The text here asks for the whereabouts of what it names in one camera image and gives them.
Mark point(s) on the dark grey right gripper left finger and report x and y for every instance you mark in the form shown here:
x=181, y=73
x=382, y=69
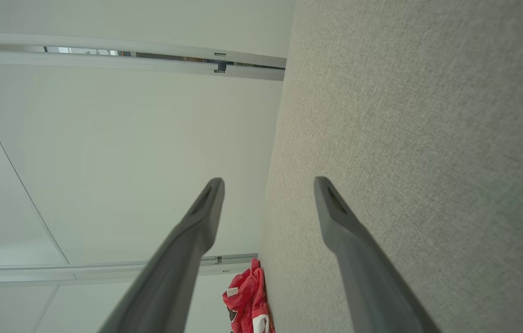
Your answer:
x=182, y=259

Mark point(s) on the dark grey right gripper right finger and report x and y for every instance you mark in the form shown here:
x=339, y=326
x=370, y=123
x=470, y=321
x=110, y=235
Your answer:
x=363, y=273

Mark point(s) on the red white basketball jersey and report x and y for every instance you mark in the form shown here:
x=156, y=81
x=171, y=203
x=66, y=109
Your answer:
x=247, y=298

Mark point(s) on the grey fabric sofa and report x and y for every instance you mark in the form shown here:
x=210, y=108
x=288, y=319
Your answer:
x=427, y=138

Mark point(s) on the white aluminium wall rail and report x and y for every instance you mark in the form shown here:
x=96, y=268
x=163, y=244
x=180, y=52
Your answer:
x=34, y=274
x=58, y=60

